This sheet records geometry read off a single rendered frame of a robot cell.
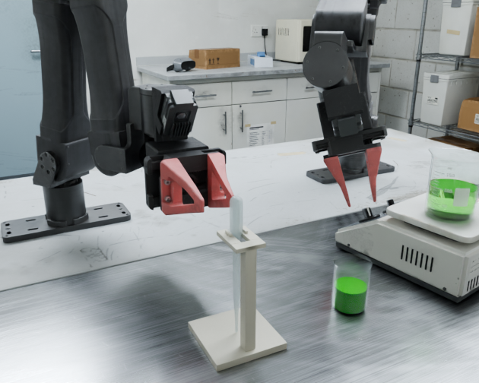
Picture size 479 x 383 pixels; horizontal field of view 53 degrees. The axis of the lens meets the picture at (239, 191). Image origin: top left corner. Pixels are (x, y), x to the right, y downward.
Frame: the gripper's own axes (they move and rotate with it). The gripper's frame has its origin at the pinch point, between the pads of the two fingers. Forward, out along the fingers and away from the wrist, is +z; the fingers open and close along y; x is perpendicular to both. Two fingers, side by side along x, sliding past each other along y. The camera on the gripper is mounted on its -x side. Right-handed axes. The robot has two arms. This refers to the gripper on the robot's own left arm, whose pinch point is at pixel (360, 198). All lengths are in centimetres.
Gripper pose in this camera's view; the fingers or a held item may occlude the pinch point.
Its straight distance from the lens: 71.1
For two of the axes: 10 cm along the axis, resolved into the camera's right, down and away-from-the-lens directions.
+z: 2.0, 9.8, -0.3
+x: 2.2, -0.1, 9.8
